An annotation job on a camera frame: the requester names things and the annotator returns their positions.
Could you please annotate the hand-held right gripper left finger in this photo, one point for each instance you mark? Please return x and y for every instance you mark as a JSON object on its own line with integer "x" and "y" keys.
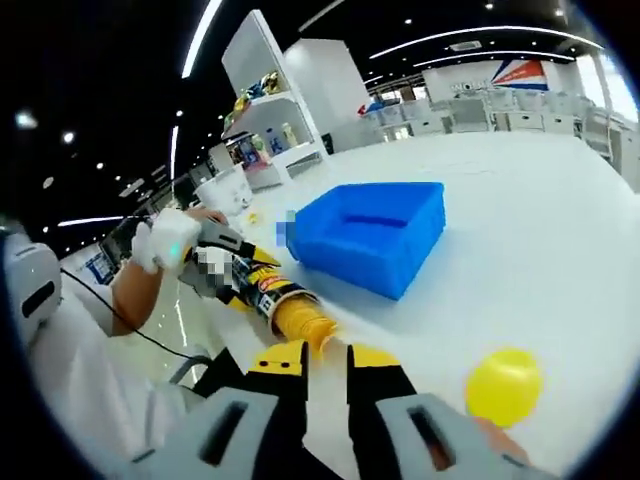
{"x": 220, "y": 435}

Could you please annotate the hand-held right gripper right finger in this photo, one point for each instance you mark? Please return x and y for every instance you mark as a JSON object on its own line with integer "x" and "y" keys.
{"x": 400, "y": 440}

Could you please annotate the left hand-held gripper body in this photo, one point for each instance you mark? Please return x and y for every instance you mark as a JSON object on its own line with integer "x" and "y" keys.
{"x": 162, "y": 240}

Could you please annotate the dark printed chip container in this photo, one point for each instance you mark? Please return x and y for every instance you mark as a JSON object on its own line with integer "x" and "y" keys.
{"x": 265, "y": 287}

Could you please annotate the blue plastic box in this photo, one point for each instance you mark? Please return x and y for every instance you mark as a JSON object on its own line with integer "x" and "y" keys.
{"x": 370, "y": 240}

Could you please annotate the person's left hand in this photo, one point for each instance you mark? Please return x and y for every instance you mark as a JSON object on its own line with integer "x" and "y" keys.
{"x": 207, "y": 216}

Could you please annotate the person's right hand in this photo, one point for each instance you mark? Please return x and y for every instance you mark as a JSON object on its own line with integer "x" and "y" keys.
{"x": 500, "y": 440}

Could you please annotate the small yellow object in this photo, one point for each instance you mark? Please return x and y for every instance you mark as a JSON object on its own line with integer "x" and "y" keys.
{"x": 254, "y": 218}

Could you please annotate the white bin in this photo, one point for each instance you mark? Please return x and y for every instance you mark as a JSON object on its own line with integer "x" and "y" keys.
{"x": 222, "y": 187}

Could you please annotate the green bottle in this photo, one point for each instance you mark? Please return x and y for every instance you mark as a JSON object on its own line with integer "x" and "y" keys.
{"x": 258, "y": 148}

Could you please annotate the blue white bottle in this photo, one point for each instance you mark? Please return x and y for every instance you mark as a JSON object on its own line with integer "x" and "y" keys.
{"x": 273, "y": 141}

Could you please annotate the pale yellow bottle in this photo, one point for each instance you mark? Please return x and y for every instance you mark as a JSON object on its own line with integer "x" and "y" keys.
{"x": 287, "y": 135}

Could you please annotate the yellow green snack bag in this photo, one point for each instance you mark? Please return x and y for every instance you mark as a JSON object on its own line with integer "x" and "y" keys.
{"x": 241, "y": 109}

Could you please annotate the white chest device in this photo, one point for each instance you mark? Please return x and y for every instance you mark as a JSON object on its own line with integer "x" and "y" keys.
{"x": 32, "y": 290}

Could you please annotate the dark yellow snack bag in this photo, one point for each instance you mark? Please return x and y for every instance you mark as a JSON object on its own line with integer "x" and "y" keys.
{"x": 267, "y": 85}

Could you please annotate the white display shelf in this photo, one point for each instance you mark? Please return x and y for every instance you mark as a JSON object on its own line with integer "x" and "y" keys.
{"x": 280, "y": 75}

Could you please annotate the white square pillar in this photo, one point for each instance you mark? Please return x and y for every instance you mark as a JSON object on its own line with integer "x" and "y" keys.
{"x": 330, "y": 95}

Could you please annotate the red blue sign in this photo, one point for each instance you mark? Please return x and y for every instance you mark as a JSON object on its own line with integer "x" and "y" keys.
{"x": 371, "y": 109}

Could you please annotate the white table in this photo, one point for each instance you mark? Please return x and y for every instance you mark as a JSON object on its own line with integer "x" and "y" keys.
{"x": 500, "y": 250}

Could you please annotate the ceiling air vent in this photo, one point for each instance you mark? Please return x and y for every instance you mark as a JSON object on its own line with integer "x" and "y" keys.
{"x": 465, "y": 46}

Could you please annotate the row of white cabinets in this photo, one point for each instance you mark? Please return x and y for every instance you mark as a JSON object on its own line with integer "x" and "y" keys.
{"x": 525, "y": 117}

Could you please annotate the red blue wall poster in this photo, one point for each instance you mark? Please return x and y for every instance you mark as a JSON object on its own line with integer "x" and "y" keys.
{"x": 520, "y": 75}

